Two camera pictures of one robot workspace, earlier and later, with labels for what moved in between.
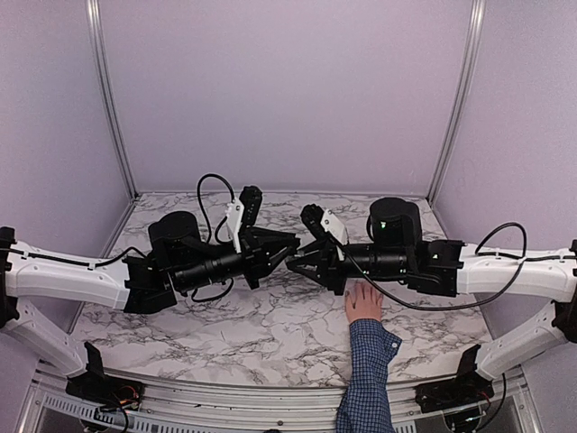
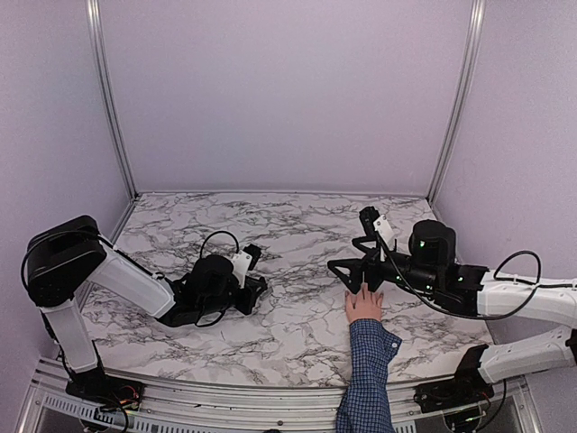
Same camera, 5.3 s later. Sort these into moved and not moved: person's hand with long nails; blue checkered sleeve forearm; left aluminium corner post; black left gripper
Moved: black left gripper
Not moved: left aluminium corner post; blue checkered sleeve forearm; person's hand with long nails
